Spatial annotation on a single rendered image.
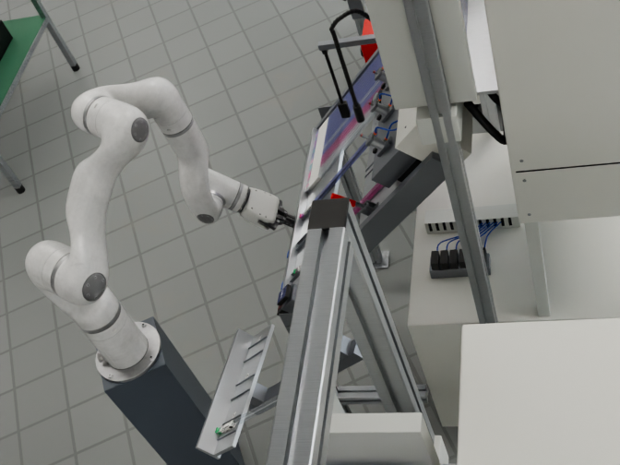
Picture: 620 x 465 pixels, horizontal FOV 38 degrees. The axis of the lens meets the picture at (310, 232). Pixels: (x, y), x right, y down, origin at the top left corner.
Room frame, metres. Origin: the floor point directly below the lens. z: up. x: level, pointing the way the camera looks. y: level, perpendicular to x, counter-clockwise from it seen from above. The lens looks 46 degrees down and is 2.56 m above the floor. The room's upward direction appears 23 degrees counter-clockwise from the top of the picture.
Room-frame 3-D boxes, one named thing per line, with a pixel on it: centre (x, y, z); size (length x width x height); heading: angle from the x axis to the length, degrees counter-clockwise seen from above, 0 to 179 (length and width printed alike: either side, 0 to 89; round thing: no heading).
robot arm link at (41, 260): (1.65, 0.61, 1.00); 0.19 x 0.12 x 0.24; 36
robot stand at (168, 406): (1.62, 0.59, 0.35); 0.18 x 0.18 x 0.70; 1
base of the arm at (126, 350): (1.62, 0.59, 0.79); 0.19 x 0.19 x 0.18
